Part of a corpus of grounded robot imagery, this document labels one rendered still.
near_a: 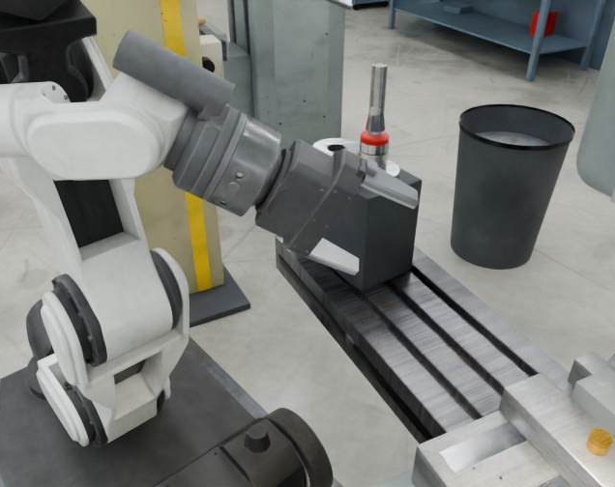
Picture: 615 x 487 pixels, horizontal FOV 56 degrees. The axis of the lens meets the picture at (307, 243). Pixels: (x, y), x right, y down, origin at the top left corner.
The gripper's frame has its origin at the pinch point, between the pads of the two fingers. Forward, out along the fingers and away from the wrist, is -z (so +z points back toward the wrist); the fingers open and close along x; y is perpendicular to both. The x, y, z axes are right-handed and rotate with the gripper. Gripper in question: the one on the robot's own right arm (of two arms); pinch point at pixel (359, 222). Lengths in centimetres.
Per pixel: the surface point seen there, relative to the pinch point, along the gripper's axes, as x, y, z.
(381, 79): -1.4, 38.1, -4.1
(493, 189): -66, 157, -105
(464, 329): -22.2, 17.5, -33.6
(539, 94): -90, 396, -219
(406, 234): -21.1, 32.9, -22.3
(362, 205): -17.3, 29.1, -10.8
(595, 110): 20.5, 0.2, -9.9
